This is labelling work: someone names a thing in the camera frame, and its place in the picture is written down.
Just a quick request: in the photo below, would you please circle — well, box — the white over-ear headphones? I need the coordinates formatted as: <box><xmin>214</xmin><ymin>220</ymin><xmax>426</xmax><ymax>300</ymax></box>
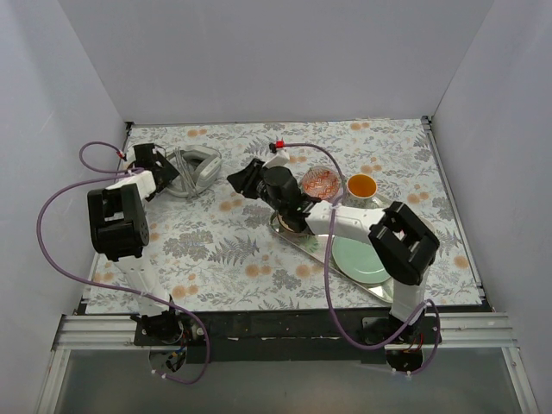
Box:
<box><xmin>166</xmin><ymin>145</ymin><xmax>223</xmax><ymax>198</ymax></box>

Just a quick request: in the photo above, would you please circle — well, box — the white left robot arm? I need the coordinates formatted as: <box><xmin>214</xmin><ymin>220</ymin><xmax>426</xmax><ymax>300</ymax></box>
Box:
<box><xmin>87</xmin><ymin>143</ymin><xmax>184</xmax><ymax>345</ymax></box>

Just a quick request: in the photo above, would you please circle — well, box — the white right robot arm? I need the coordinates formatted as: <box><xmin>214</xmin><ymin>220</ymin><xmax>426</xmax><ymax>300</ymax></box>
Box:
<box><xmin>227</xmin><ymin>159</ymin><xmax>440</xmax><ymax>343</ymax></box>

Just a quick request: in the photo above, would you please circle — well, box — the beige ceramic bowl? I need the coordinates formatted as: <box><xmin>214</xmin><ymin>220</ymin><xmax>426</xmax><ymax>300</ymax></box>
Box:
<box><xmin>276</xmin><ymin>213</ymin><xmax>310</xmax><ymax>235</ymax></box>

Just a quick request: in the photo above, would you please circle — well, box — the red patterned small bowl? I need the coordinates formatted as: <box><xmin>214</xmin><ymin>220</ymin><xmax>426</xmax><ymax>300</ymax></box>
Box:
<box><xmin>300</xmin><ymin>166</ymin><xmax>342</xmax><ymax>202</ymax></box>

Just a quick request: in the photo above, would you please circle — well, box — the floral table mat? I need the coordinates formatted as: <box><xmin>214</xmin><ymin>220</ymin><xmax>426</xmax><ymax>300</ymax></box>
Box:
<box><xmin>81</xmin><ymin>118</ymin><xmax>484</xmax><ymax>310</ymax></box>

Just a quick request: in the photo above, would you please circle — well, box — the floral metal tray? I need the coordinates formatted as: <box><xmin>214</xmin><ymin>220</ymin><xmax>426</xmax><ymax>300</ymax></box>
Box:
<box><xmin>269</xmin><ymin>189</ymin><xmax>435</xmax><ymax>307</ymax></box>

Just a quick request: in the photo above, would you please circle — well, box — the orange small cup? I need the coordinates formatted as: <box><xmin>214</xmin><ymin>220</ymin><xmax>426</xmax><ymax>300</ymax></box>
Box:
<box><xmin>346</xmin><ymin>173</ymin><xmax>378</xmax><ymax>199</ymax></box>

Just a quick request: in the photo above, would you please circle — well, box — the green ceramic plate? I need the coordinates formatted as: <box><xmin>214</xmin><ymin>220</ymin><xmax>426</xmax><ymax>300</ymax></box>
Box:
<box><xmin>332</xmin><ymin>236</ymin><xmax>391</xmax><ymax>285</ymax></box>

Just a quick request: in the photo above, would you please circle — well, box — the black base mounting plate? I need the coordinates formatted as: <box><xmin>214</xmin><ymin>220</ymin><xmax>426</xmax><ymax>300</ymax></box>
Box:
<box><xmin>133</xmin><ymin>308</ymin><xmax>436</xmax><ymax>364</ymax></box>

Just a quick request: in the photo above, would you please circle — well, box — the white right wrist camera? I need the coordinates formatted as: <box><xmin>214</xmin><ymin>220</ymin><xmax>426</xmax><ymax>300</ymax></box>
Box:
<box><xmin>263</xmin><ymin>140</ymin><xmax>290</xmax><ymax>168</ymax></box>

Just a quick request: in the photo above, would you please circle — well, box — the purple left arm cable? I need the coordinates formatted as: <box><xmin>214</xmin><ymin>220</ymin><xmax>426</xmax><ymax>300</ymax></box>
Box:
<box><xmin>36</xmin><ymin>141</ymin><xmax>211</xmax><ymax>385</ymax></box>

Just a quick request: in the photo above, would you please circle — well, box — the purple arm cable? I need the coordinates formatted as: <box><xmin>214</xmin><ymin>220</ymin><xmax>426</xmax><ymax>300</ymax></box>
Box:
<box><xmin>286</xmin><ymin>141</ymin><xmax>442</xmax><ymax>376</ymax></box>
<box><xmin>36</xmin><ymin>141</ymin><xmax>211</xmax><ymax>385</ymax></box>

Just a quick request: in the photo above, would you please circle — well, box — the aluminium frame rail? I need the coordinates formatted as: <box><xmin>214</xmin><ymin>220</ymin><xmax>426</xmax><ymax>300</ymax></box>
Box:
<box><xmin>53</xmin><ymin>310</ymin><xmax>518</xmax><ymax>350</ymax></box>

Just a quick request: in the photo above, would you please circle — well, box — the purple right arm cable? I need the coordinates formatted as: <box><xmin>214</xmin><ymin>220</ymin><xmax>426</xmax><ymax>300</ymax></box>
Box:
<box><xmin>286</xmin><ymin>141</ymin><xmax>442</xmax><ymax>376</ymax></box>

